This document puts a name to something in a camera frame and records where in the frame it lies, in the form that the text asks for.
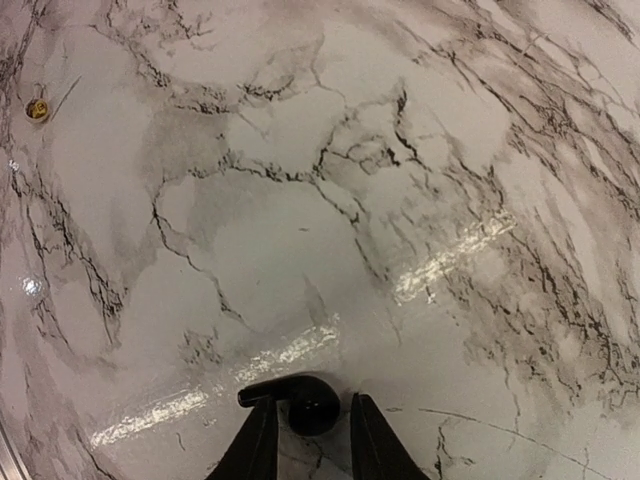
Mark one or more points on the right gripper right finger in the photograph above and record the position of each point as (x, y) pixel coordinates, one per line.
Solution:
(376, 451)

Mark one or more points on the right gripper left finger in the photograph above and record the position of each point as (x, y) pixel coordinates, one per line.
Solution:
(253, 453)

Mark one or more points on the black earbud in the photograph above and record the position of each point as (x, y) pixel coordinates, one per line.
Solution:
(313, 405)

